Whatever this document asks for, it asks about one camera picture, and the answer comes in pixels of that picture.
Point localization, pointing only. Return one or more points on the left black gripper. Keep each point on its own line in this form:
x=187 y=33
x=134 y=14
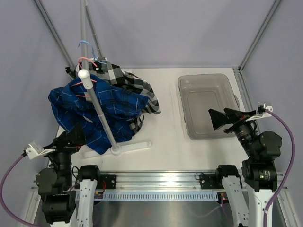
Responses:
x=75 y=136

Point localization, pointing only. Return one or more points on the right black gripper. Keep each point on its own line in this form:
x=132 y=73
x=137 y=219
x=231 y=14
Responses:
x=219 y=119

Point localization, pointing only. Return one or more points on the black white checkered shirt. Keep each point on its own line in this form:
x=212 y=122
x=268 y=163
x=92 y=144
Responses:
x=123 y=97

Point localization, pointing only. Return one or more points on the pink wire hanger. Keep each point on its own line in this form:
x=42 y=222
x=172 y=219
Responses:
x=84 y=75

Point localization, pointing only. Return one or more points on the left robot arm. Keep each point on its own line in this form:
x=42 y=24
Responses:
x=59 y=204

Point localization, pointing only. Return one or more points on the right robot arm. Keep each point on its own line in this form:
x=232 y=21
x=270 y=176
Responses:
x=258 y=170

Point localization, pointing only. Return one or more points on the clear plastic bin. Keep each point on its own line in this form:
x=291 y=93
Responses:
x=202 y=92

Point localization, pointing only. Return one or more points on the grey clothes rack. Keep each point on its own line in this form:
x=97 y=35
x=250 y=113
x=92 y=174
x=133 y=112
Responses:
x=115 y=149

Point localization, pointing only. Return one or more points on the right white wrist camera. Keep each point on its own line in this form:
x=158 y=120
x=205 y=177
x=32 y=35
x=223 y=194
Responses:
x=263 y=110

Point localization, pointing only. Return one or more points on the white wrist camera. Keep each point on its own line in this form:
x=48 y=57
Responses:
x=34 y=150
x=263 y=110

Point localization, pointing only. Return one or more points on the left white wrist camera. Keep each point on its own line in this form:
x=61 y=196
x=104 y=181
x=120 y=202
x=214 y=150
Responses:
x=34 y=150

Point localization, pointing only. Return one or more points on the right aluminium frame post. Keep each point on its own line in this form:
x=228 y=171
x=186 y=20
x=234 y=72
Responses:
x=239 y=70

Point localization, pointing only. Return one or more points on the aluminium frame post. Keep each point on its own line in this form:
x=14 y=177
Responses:
x=239 y=70
x=49 y=24

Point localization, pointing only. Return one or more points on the aluminium mounting rail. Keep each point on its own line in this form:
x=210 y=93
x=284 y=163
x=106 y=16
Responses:
x=151 y=181

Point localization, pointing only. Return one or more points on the left aluminium frame post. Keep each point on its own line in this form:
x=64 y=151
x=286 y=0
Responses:
x=49 y=24

